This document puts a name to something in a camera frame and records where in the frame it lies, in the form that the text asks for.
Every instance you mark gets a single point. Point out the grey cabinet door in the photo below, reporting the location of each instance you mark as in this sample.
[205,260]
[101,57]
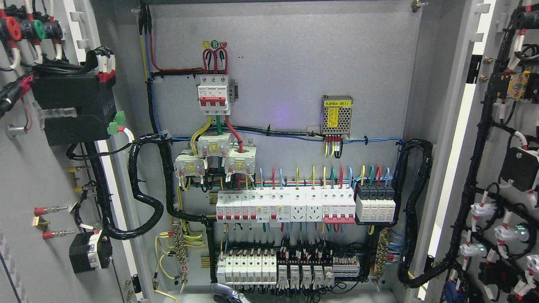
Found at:
[37,191]
[494,254]

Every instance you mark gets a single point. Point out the lower relay terminal row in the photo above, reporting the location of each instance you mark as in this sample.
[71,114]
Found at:
[307,270]

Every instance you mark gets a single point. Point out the white socket breaker row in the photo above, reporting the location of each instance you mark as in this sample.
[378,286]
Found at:
[288,204]

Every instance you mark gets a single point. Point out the white lower breaker row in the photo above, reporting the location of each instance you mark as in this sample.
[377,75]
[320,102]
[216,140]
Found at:
[248,267]

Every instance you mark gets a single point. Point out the black digital power meter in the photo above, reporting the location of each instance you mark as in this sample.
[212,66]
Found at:
[74,108]

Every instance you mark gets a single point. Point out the dark grey robot hand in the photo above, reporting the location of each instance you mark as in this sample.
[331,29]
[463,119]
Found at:
[226,294]

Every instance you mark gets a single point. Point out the metal mesh power supply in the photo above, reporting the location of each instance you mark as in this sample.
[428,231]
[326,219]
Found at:
[336,115]

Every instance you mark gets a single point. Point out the white rotary selector switch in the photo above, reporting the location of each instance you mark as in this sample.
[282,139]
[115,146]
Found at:
[90,250]

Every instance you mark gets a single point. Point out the black white surge protector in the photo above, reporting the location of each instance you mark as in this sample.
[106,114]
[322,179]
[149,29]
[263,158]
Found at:
[375,205]

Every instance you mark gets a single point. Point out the red white main breaker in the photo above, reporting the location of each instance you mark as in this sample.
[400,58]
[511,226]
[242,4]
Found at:
[215,92]

